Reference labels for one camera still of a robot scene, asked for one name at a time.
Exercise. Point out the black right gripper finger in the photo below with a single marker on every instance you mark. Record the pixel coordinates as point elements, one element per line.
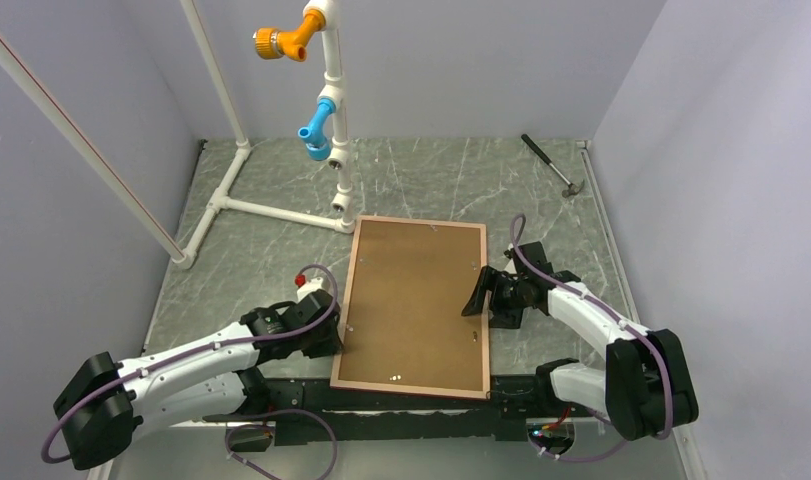
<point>476,303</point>
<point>490,278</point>

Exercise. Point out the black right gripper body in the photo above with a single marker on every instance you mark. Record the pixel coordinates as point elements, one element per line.
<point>508,305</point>

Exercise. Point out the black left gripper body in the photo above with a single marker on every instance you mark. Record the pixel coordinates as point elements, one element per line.
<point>319,344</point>

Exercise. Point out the pink picture frame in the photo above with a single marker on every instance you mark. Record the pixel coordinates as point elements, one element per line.
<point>484,318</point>

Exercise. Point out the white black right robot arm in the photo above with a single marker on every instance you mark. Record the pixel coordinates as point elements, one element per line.
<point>610,338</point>

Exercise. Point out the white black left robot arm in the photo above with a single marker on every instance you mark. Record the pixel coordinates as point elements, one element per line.
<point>180,378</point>

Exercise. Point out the blue pipe nozzle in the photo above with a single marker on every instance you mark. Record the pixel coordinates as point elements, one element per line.
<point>313,136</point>

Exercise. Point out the orange pipe nozzle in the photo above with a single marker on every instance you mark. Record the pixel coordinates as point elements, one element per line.
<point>272,43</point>

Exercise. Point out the white PVC pipe stand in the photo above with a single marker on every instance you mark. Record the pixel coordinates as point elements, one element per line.
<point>234,96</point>

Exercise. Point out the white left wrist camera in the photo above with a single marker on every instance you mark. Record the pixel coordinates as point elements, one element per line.
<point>307,284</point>

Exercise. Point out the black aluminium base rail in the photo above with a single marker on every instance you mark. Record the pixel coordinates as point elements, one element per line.
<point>516,408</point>

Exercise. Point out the small black-handled hammer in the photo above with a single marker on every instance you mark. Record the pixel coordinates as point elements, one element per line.
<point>571,189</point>

